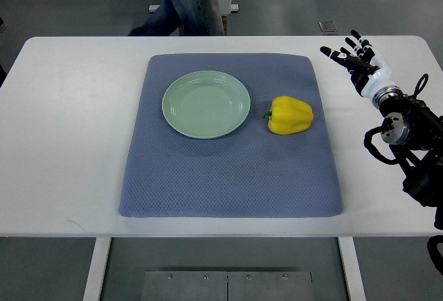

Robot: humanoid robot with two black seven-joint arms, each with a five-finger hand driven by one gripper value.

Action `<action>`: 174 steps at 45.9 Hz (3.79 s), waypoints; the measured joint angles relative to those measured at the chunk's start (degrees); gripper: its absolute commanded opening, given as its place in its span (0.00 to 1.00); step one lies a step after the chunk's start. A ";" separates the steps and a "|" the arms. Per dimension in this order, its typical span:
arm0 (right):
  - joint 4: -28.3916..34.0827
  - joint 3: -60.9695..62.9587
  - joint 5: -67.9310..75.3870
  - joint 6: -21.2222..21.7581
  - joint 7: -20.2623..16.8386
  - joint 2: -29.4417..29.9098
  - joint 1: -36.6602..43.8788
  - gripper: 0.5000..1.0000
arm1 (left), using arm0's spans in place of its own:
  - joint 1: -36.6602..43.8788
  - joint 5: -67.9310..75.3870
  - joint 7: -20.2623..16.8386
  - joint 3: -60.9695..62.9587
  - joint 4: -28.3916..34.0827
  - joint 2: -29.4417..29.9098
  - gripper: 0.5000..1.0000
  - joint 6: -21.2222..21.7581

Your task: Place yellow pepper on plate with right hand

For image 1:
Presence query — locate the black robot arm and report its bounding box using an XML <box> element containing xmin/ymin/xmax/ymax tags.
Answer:
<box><xmin>363</xmin><ymin>73</ymin><xmax>442</xmax><ymax>230</ymax></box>

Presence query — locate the blue quilted mat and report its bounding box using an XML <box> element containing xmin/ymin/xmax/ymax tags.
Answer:
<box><xmin>118</xmin><ymin>53</ymin><xmax>343</xmax><ymax>218</ymax></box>

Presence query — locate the right white table leg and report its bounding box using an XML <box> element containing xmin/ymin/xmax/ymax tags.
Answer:
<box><xmin>338</xmin><ymin>237</ymin><xmax>366</xmax><ymax>301</ymax></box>

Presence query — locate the light green plate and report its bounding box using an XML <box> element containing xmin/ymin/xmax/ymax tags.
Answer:
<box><xmin>162</xmin><ymin>71</ymin><xmax>251</xmax><ymax>139</ymax></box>

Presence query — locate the left white table leg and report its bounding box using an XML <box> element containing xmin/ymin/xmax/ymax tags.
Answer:
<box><xmin>83</xmin><ymin>237</ymin><xmax>111</xmax><ymax>301</ymax></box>

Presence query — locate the person in blue jeans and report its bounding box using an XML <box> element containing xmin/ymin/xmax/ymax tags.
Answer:
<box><xmin>129</xmin><ymin>0</ymin><xmax>224</xmax><ymax>37</ymax></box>

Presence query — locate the yellow bell pepper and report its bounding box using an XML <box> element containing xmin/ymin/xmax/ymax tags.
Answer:
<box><xmin>262</xmin><ymin>95</ymin><xmax>314</xmax><ymax>135</ymax></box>

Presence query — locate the small grey floor plate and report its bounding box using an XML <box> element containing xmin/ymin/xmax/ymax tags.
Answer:
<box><xmin>318</xmin><ymin>20</ymin><xmax>338</xmax><ymax>33</ymax></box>

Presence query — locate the white table leg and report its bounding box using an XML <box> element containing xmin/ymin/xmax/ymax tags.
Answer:
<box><xmin>338</xmin><ymin>237</ymin><xmax>366</xmax><ymax>301</ymax></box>
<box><xmin>83</xmin><ymin>237</ymin><xmax>111</xmax><ymax>301</ymax></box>

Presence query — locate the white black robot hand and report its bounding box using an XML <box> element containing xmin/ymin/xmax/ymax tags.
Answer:
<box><xmin>320</xmin><ymin>30</ymin><xmax>395</xmax><ymax>99</ymax></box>

